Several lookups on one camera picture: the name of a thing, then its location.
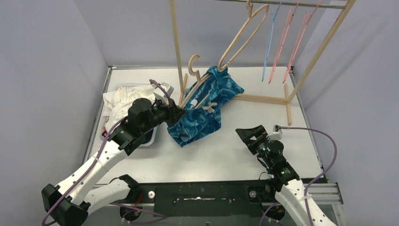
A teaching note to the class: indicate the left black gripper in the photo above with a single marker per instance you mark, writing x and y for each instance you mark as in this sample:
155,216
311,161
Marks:
171,113

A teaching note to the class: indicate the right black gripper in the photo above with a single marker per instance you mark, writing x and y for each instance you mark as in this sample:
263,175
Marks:
259,132

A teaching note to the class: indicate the dark teal patterned shorts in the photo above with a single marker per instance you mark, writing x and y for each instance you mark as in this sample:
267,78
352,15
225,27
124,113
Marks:
203,109

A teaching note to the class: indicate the white drawstring shorts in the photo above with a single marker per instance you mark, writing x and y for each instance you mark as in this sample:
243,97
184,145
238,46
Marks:
118,102

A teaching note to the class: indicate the light blue hanger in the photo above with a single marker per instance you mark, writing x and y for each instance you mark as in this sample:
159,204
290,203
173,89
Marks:
269,39

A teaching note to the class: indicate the pink hanger of floral shorts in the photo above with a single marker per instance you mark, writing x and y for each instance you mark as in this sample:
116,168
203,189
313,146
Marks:
287,24

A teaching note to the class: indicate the pink plastic hanger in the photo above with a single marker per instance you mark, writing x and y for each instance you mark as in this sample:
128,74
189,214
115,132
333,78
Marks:
306,19

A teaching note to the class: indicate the wooden hanger front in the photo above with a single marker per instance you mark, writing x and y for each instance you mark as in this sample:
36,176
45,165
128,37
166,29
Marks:
241,40

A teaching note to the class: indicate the navy blue shorts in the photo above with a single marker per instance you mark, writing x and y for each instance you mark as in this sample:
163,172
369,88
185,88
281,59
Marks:
149,137

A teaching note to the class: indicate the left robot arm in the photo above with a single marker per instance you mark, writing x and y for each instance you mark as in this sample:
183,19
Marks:
72,200

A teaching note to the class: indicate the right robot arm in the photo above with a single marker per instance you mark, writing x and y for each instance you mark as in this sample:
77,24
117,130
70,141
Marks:
289,189

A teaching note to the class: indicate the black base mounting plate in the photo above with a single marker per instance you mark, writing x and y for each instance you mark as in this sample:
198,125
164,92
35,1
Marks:
204,199

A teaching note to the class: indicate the wooden clothes rack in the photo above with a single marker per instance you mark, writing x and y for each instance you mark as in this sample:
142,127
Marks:
191,81

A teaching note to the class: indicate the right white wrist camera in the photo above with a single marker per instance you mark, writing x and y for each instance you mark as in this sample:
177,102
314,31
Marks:
276,133

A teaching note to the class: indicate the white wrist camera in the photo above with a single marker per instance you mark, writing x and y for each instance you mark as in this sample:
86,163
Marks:
163,92
276,133

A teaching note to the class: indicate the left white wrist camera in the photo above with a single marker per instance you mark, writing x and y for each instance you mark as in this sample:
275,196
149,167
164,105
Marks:
163,92

